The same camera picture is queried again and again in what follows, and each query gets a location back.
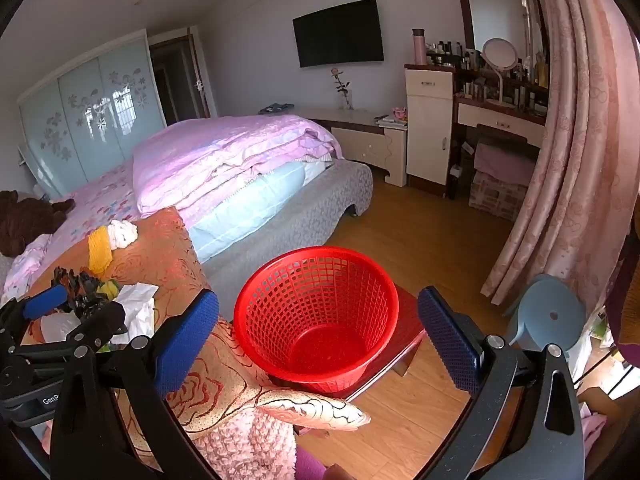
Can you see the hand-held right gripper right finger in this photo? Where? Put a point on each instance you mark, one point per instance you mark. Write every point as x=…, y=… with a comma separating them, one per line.
x=447, y=340

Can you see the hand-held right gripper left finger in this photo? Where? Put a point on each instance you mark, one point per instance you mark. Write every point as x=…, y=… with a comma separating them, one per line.
x=187, y=335

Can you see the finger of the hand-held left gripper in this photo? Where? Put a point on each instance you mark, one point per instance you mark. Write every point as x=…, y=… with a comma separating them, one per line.
x=45, y=302
x=107, y=317

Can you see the pale pink plastic bag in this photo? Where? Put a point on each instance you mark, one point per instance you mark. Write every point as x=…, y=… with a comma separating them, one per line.
x=55, y=325

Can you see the white paper tissue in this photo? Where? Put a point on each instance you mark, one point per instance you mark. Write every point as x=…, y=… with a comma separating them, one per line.
x=137, y=305

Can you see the black plastic bag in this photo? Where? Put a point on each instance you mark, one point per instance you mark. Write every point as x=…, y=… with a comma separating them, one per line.
x=85, y=285

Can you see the red plastic mesh basket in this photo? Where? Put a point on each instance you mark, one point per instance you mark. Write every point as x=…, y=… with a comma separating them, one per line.
x=260, y=310

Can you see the white gauze cloth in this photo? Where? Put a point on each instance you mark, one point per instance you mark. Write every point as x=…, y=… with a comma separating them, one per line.
x=122, y=234

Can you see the yellow green knitted cloth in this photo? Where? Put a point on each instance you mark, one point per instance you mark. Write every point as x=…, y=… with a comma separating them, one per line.
x=108, y=289

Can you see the red stool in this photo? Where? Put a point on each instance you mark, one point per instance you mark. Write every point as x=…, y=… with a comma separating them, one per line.
x=407, y=330

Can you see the brown plush bear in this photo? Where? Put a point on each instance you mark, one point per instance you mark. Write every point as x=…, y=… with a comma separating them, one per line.
x=27, y=220

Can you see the orange rose-patterned blanket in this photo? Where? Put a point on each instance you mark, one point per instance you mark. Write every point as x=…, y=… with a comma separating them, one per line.
x=160, y=250

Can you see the light blue plastic stool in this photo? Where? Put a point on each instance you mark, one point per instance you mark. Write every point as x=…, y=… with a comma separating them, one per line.
x=540, y=300

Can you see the pink floral bed sheet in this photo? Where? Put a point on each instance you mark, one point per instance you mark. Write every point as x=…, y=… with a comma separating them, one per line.
x=100, y=200

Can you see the pink fluffy cloth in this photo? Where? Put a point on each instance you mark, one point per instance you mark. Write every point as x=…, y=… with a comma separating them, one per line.
x=240, y=450

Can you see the light blue pillow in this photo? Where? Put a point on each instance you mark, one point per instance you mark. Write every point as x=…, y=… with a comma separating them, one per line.
x=250, y=200

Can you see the purple stool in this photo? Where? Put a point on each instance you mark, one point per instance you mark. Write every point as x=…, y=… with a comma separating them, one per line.
x=495, y=197

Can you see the grey bed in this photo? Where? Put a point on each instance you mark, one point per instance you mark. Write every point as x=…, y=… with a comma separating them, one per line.
x=300, y=210

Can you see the pink folded quilt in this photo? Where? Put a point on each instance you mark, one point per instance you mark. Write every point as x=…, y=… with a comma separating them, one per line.
x=225, y=155

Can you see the glass-door floral wardrobe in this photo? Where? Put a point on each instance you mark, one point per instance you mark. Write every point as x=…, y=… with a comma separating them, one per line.
x=95, y=110

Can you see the low cream cabinet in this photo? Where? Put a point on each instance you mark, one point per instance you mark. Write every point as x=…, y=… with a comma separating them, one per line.
x=360, y=147

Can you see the pink patterned curtain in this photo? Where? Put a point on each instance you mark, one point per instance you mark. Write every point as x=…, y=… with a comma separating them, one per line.
x=575, y=160

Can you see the stack of magazines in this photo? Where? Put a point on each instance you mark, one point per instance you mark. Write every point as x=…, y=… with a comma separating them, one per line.
x=392, y=121

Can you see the cream dressing table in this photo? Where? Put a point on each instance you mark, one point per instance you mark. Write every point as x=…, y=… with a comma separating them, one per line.
x=500, y=120

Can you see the small pink box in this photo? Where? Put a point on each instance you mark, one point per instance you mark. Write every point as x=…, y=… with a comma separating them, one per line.
x=399, y=112

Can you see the dark wooden door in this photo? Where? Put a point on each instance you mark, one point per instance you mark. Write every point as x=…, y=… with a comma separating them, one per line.
x=175, y=85

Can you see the dark blue folded cloth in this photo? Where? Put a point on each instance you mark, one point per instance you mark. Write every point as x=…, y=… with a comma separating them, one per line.
x=275, y=108

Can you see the rose in glass vase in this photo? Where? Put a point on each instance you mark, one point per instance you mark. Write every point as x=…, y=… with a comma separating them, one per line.
x=344, y=91

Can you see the white dressing table with mirror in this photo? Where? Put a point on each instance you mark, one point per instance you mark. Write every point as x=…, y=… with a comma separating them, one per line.
x=525, y=72

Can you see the round white makeup mirror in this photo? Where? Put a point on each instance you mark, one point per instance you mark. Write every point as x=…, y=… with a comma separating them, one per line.
x=500, y=55

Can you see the pink thermos bottle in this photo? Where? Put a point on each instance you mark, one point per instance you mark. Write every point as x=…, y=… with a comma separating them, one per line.
x=419, y=47

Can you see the brown framed dresser mirror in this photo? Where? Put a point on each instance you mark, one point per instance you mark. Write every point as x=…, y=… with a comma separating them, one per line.
x=495, y=10

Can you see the black wall television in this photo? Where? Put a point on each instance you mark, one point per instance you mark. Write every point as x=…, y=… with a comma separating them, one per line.
x=337, y=32

